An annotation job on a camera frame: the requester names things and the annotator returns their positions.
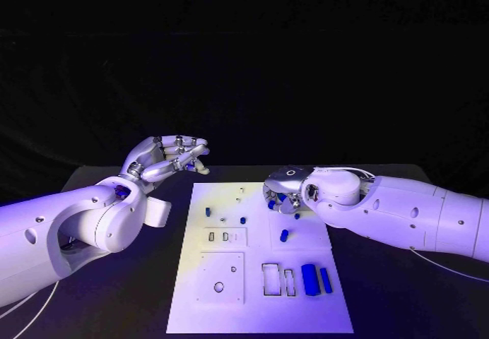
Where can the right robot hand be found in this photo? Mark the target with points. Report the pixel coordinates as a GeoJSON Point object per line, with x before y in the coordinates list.
{"type": "Point", "coordinates": [285, 182]}

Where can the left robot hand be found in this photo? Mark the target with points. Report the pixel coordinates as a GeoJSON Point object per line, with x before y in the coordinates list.
{"type": "Point", "coordinates": [161, 159]}

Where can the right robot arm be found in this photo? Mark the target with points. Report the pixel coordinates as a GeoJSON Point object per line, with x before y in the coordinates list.
{"type": "Point", "coordinates": [402, 212]}

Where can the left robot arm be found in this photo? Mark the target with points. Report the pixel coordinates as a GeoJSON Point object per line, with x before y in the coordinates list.
{"type": "Point", "coordinates": [77, 212]}

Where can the white task board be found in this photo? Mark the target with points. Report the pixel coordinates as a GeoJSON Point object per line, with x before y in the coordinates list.
{"type": "Point", "coordinates": [261, 264]}

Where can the large blue block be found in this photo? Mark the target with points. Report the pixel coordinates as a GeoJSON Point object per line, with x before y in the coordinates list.
{"type": "Point", "coordinates": [311, 279]}

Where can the thin blue block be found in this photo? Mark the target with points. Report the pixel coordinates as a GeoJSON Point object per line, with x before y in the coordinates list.
{"type": "Point", "coordinates": [327, 280]}

